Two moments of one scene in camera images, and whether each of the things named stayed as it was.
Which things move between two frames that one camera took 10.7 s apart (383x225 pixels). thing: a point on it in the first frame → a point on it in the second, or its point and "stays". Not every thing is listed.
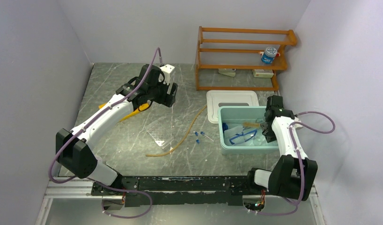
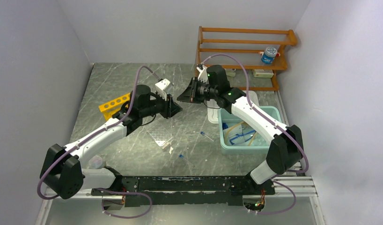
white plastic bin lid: [215, 97] stays
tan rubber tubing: [183, 138] → [233, 125]
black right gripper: [269, 136] → [188, 95]
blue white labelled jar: [269, 55] stays
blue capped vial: [202, 132] stays
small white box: [265, 73] stays
